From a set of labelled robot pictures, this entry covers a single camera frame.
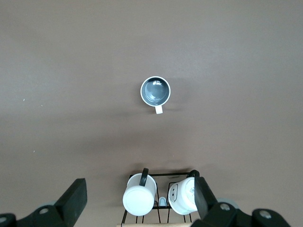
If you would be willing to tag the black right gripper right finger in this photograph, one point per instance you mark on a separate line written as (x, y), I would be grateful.
(206, 201)

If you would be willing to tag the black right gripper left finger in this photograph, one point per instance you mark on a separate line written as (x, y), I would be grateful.
(68, 201)

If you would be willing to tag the white mug grey inside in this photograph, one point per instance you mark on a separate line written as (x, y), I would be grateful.
(155, 91)

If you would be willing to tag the white mug with face print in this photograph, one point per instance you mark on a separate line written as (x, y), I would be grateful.
(182, 196)

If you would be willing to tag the small grey rack hook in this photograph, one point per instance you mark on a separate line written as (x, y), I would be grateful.
(162, 201)

